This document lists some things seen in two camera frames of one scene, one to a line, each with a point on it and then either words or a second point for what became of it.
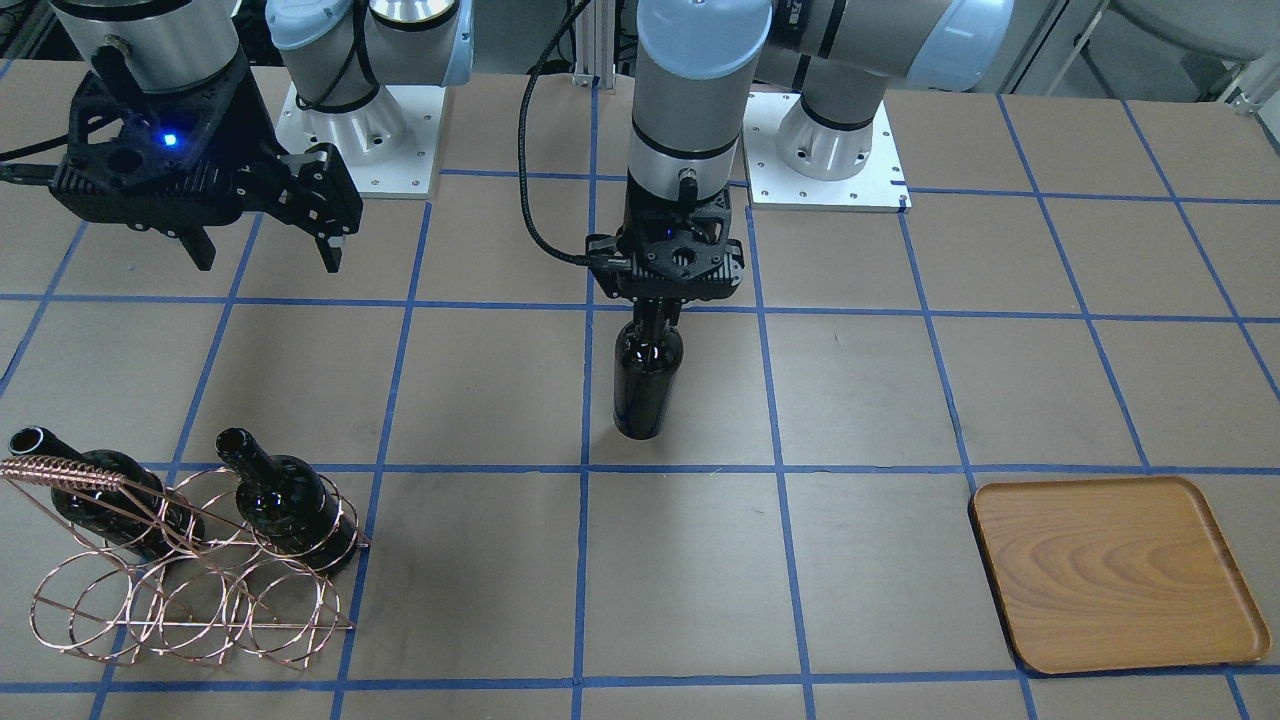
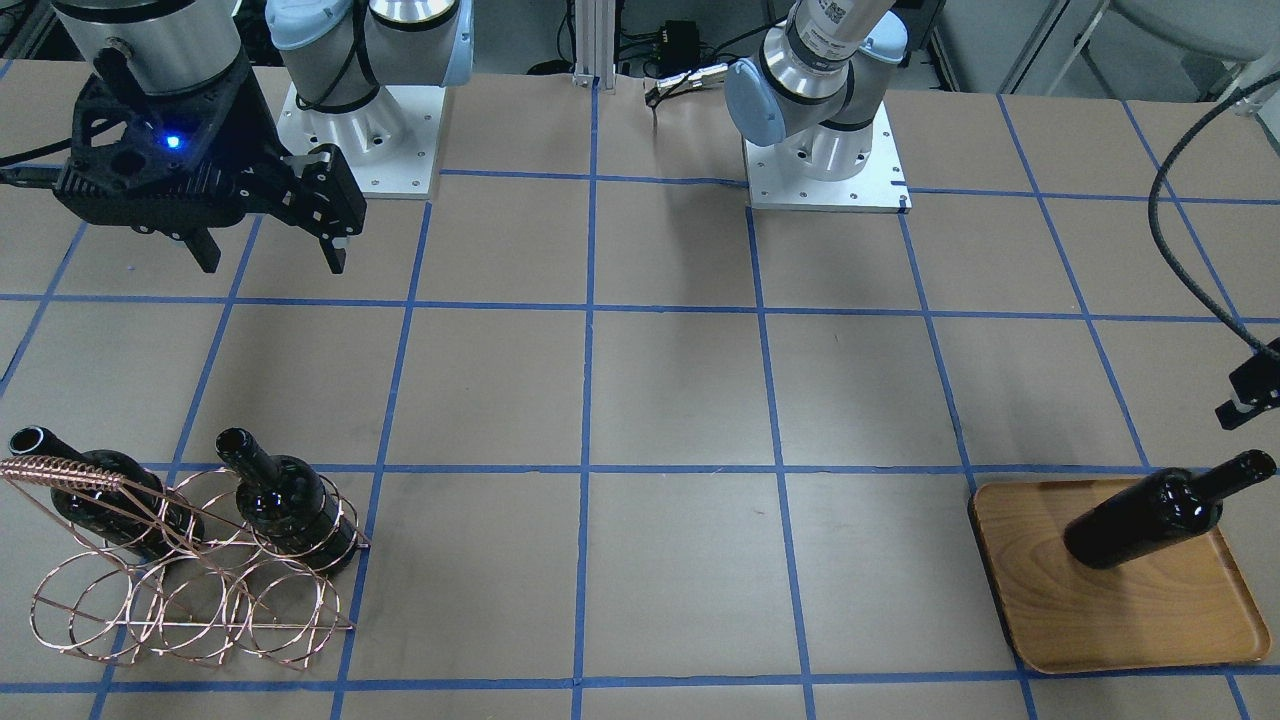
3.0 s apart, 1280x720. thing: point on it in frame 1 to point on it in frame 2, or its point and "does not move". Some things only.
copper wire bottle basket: x=206 y=567 does not move
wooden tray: x=1103 y=573 does not move
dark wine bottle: x=647 y=361 to x=1158 y=510
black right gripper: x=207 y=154 does not move
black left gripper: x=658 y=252 to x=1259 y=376
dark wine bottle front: x=289 y=504 does not move
